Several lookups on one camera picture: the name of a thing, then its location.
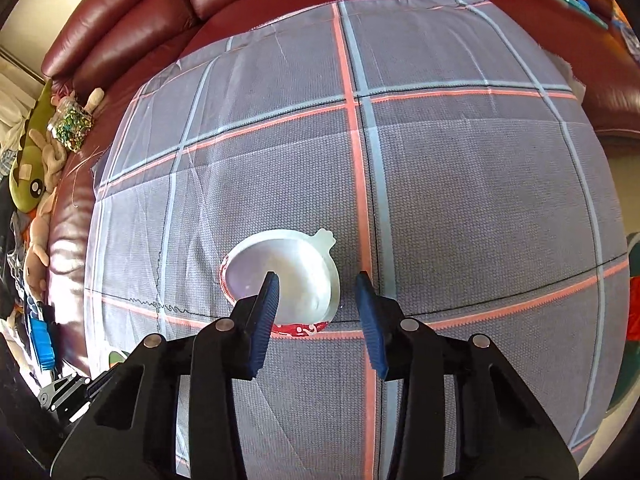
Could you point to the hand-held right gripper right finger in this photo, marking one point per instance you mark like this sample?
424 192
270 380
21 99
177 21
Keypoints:
372 325

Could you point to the clear bag of beads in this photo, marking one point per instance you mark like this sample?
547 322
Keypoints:
70 127

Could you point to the white curtain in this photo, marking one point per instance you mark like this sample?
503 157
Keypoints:
12 95

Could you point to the dark red leather sofa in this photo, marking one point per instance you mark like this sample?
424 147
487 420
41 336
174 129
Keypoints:
125 15

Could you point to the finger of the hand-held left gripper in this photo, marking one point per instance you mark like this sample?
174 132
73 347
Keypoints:
97 385

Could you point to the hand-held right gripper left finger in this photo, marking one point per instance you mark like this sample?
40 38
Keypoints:
265 320

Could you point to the white plastic cup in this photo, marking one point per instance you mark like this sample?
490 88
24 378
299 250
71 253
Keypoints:
300 270

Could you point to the green plush toy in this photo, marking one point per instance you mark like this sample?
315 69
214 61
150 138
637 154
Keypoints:
30 170

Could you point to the grey plaid tablecloth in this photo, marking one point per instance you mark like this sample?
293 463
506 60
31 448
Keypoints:
475 185

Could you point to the teal trash bin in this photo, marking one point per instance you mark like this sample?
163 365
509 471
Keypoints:
625 385

